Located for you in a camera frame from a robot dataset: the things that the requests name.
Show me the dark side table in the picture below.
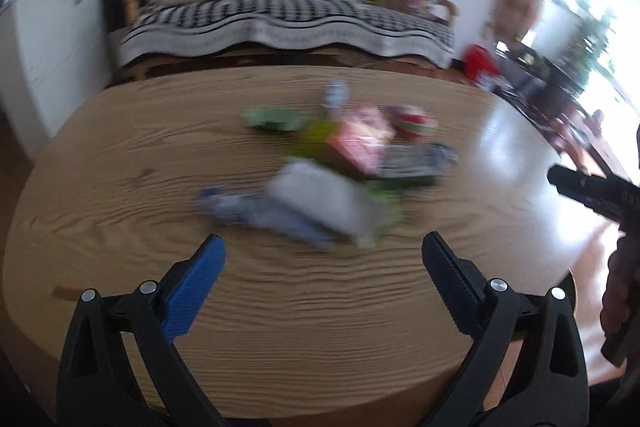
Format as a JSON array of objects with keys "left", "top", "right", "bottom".
[{"left": 494, "top": 41, "right": 603, "bottom": 158}]

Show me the small blue white wrapper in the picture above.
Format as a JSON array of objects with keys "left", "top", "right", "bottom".
[{"left": 324, "top": 79, "right": 351, "bottom": 109}]

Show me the person's right hand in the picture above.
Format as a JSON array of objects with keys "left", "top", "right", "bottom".
[{"left": 600, "top": 234, "right": 640, "bottom": 343}]

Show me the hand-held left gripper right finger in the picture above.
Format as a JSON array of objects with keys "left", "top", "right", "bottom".
[{"left": 421, "top": 232, "right": 591, "bottom": 427}]

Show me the yellow green packet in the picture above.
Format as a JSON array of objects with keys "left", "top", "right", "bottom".
[{"left": 292, "top": 118, "right": 347, "bottom": 158}]

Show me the green potted plant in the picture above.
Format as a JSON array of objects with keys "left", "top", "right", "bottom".
[{"left": 569, "top": 6, "right": 622, "bottom": 80}]

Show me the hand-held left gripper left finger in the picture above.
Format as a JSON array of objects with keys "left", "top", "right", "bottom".
[{"left": 56, "top": 234, "right": 231, "bottom": 427}]

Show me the green plastic toy car shell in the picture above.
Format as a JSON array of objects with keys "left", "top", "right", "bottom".
[{"left": 242, "top": 104, "right": 309, "bottom": 134}]

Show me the white grey plastic bag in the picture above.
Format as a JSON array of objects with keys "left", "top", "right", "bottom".
[{"left": 266, "top": 158, "right": 402, "bottom": 249}]

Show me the white cabinet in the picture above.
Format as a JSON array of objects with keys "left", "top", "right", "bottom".
[{"left": 0, "top": 0, "right": 114, "bottom": 145}]

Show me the long blue white wrapper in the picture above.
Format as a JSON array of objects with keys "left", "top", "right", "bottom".
[{"left": 194, "top": 186, "right": 337, "bottom": 250}]

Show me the red bag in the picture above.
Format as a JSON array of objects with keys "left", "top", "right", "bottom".
[{"left": 461, "top": 44, "right": 502, "bottom": 88}]

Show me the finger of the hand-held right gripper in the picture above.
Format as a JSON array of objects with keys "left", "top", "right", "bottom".
[{"left": 547, "top": 164, "right": 640, "bottom": 235}]

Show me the wooden sofa frame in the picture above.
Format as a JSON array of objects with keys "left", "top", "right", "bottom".
[{"left": 110, "top": 0, "right": 459, "bottom": 85}]

